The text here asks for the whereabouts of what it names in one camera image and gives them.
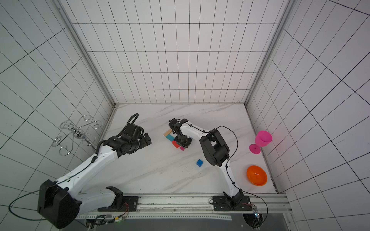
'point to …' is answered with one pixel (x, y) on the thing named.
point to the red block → (176, 145)
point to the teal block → (170, 137)
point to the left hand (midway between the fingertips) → (143, 145)
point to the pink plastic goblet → (262, 139)
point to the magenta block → (182, 148)
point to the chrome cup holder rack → (83, 130)
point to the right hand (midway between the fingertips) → (182, 141)
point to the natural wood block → (168, 132)
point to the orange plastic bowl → (257, 175)
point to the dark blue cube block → (199, 162)
